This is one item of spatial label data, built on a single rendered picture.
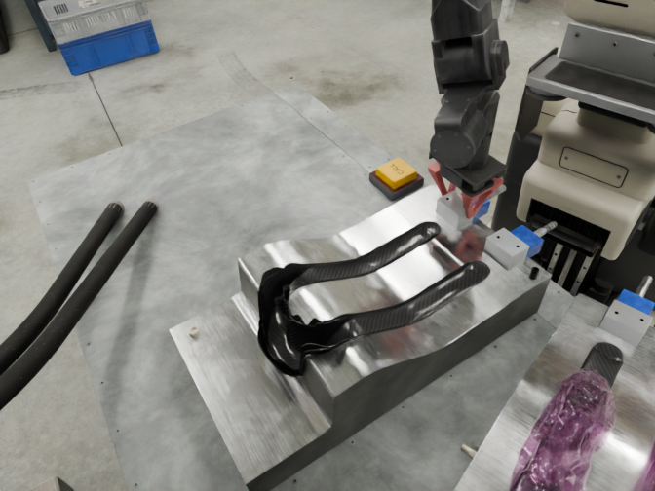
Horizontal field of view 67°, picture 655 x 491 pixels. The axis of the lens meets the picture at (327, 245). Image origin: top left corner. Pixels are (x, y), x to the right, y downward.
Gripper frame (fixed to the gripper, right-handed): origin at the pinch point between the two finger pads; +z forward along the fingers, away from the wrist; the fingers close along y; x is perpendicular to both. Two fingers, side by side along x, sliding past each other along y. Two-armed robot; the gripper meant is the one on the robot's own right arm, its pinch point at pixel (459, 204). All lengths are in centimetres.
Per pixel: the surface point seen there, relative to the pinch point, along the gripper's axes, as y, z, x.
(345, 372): 15.5, -2.7, -32.9
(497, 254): 10.8, 0.9, -2.5
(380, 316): 9.4, 1.1, -23.1
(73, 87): -295, 92, -34
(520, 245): 12.3, -0.7, 0.0
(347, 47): -227, 93, 130
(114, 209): -45, 8, -47
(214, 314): -7.4, 4.8, -41.3
